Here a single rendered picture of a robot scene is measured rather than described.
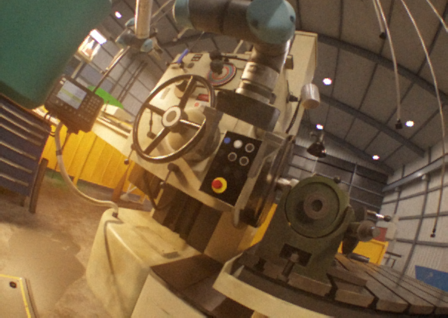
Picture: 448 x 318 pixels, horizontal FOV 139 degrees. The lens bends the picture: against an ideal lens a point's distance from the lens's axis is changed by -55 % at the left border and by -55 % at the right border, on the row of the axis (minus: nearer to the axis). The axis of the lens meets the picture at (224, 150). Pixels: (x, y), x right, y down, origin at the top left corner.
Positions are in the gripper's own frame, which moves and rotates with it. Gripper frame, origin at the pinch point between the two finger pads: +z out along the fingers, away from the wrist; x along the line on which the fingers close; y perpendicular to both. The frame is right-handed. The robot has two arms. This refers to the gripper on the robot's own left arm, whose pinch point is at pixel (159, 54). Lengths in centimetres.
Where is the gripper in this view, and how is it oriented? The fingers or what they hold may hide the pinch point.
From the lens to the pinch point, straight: 129.0
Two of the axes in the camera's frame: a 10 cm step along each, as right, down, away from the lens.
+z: 3.6, 3.5, 8.7
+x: 0.8, 9.1, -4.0
